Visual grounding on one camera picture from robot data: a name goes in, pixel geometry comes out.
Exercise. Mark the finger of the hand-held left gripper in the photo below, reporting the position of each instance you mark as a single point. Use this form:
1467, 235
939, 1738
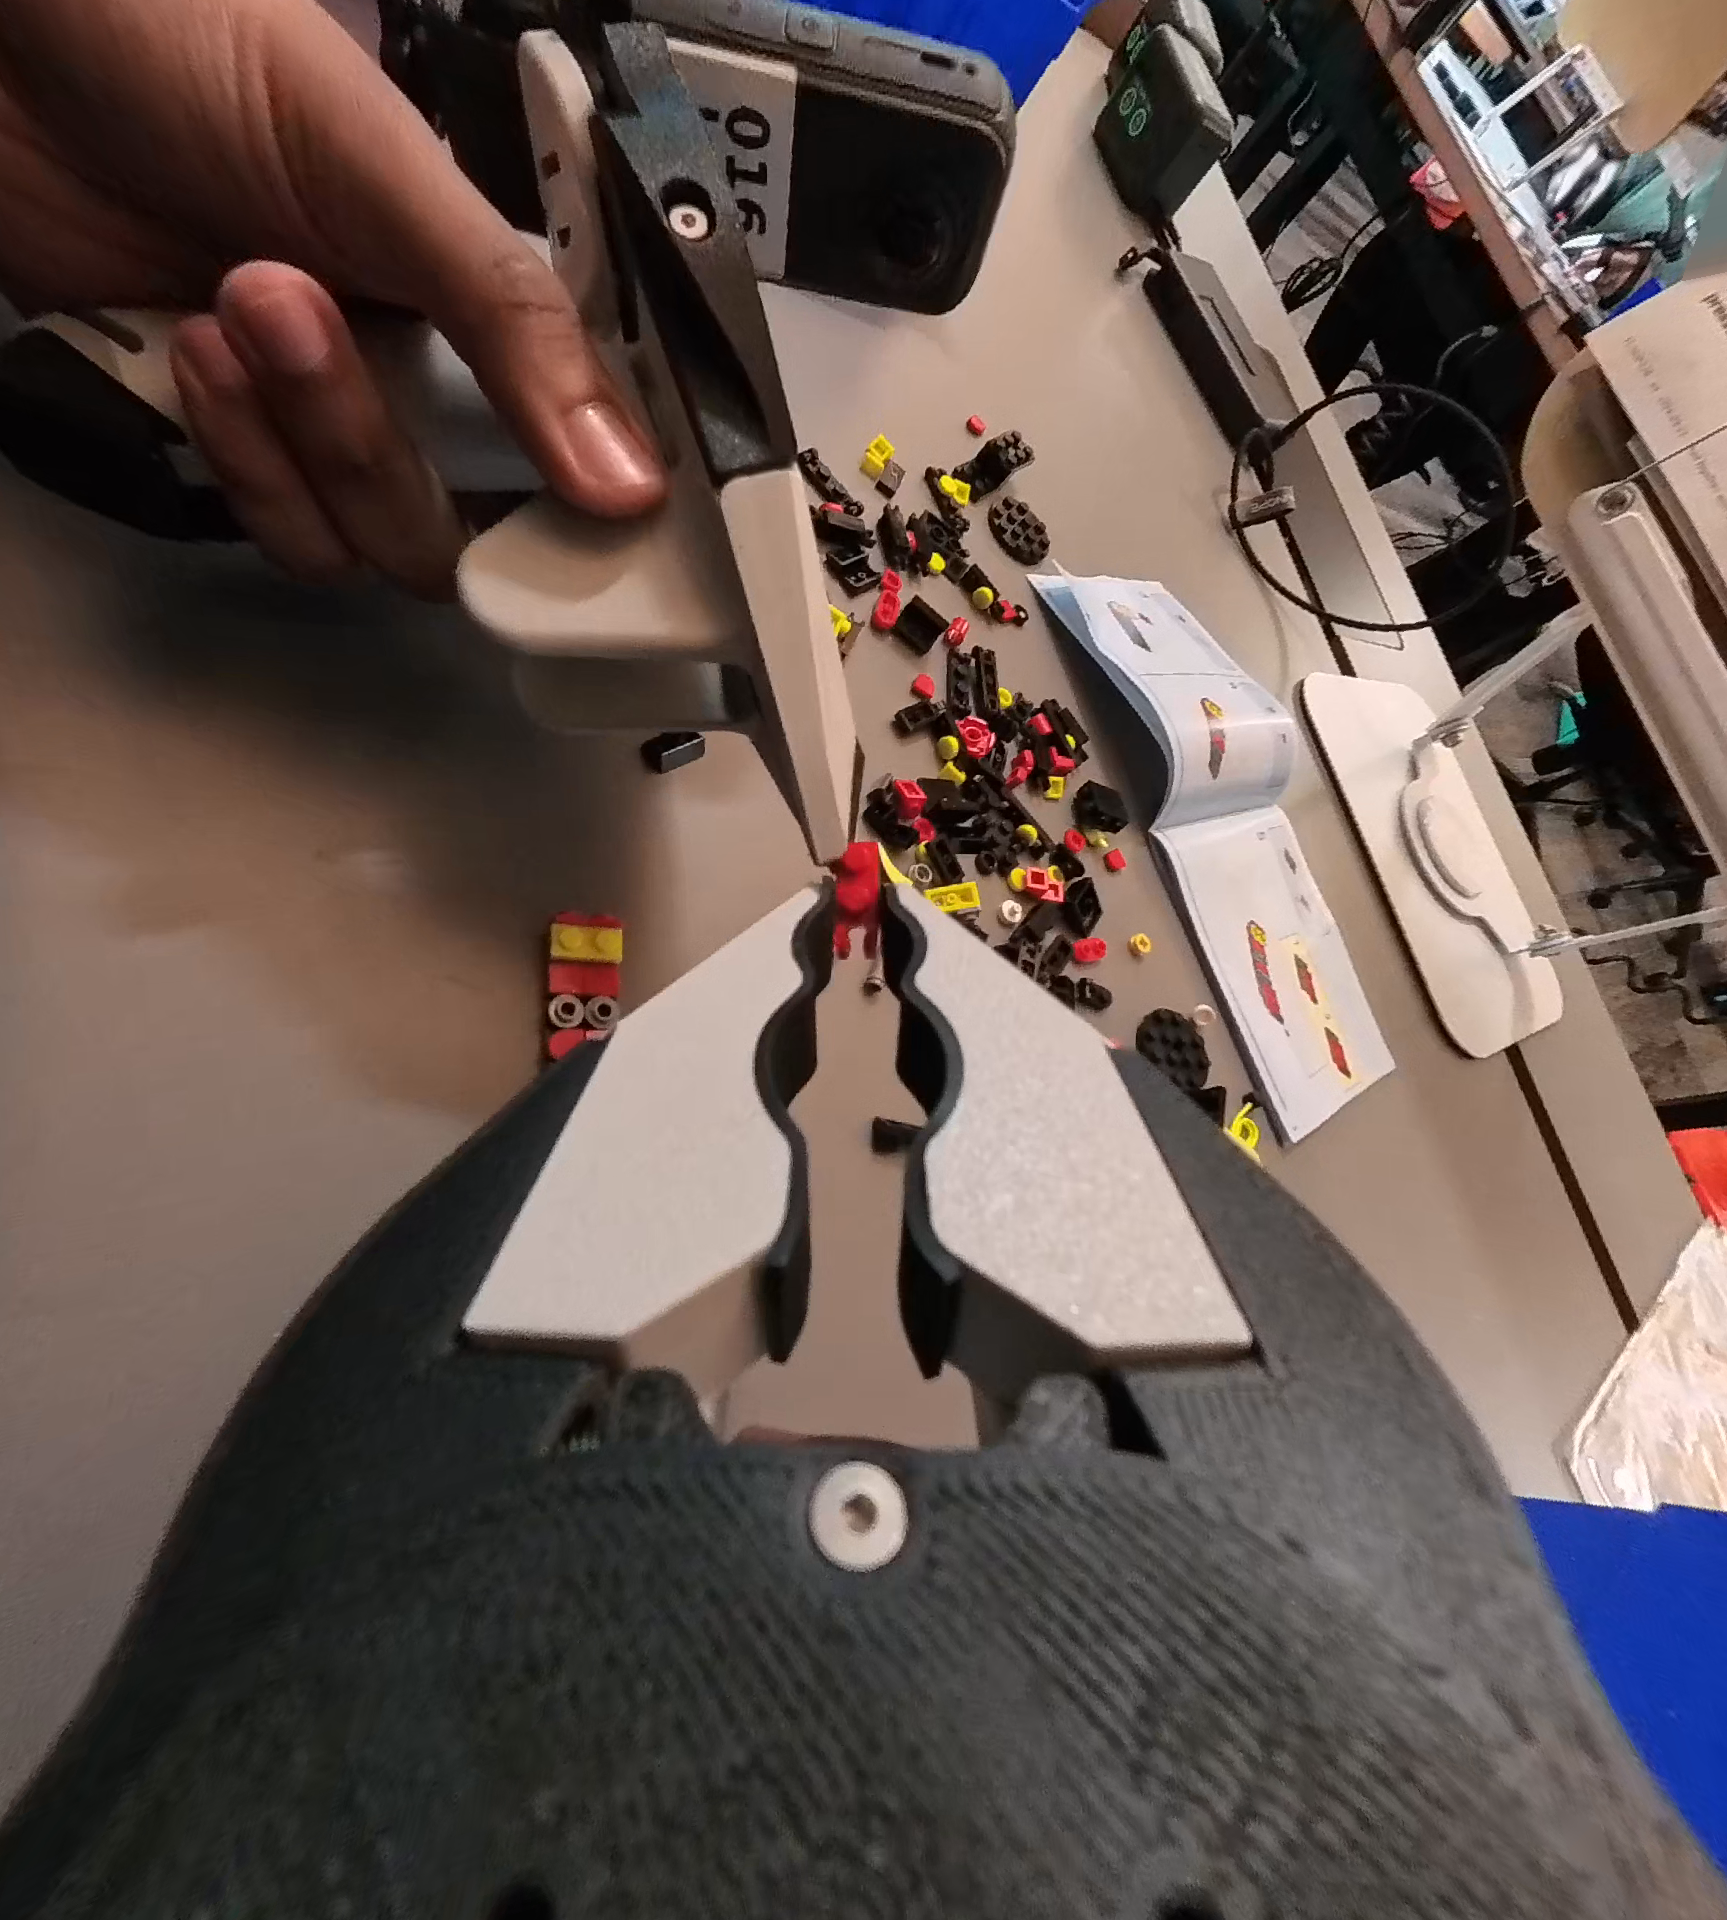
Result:
794, 627
624, 699

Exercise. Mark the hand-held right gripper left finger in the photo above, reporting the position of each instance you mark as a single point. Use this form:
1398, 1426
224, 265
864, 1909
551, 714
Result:
654, 1183

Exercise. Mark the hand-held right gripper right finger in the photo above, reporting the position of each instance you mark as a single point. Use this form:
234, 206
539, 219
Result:
1075, 1202

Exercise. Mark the black red yellow lego assembly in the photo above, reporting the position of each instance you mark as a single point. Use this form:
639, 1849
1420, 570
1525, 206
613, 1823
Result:
586, 985

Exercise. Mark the red lego clip plate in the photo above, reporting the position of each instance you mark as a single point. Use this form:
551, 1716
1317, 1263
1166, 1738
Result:
855, 901

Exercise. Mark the small black lego piece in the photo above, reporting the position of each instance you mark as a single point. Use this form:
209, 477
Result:
898, 1135
669, 752

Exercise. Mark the black round lego plate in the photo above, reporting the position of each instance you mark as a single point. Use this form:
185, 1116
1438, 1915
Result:
1176, 1046
1018, 537

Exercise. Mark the pile of lego pieces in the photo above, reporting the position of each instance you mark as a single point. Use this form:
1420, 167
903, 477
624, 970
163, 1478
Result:
979, 744

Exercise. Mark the lego instruction booklet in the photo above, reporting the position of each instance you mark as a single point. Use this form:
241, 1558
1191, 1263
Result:
1298, 980

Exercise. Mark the person's left hand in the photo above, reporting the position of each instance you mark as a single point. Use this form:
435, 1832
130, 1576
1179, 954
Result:
172, 135

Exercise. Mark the blue plastic bin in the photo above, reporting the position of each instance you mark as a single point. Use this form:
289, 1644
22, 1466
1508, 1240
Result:
986, 21
1689, 1683

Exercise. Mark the black charger device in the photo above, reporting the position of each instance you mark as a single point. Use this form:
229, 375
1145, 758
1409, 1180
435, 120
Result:
1176, 129

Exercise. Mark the long black grey flat device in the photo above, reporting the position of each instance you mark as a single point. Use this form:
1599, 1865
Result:
1211, 330

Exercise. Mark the white stand base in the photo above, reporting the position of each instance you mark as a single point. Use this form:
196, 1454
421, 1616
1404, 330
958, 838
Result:
1369, 780

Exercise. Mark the thin metal rod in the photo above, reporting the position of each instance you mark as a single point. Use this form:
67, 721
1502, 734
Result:
1628, 931
1514, 669

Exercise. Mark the cluttered shelf unit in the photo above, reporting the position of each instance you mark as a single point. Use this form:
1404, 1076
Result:
1492, 105

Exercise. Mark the black office chair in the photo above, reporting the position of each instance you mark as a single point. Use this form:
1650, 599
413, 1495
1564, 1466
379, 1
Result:
1628, 817

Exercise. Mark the white cylindrical bar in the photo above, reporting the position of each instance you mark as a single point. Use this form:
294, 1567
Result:
1689, 706

